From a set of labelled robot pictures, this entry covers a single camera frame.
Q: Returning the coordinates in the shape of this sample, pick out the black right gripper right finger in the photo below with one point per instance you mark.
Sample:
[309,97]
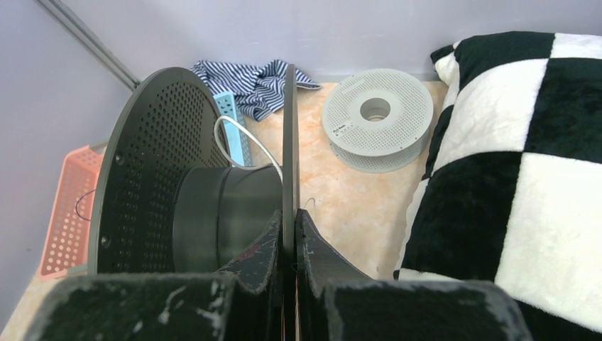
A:
[339,302]

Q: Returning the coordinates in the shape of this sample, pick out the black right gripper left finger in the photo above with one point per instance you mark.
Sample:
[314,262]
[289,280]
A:
[237,302]

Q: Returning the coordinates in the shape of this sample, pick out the black cable spool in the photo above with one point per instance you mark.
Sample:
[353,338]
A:
[169,200]

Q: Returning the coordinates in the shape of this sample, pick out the blue perforated plastic basket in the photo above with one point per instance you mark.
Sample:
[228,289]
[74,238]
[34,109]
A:
[238,142]

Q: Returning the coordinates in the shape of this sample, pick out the pink perforated plastic basket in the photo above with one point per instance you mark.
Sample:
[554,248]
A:
[66,246]

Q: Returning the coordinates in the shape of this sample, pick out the black white checkered pillow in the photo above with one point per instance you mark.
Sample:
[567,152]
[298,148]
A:
[511,191]

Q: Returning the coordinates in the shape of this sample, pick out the blue white striped cloth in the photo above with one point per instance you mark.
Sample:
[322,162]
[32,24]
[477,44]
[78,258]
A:
[258,91]

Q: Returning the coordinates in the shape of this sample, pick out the grey cable spool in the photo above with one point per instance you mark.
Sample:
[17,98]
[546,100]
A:
[377,121]

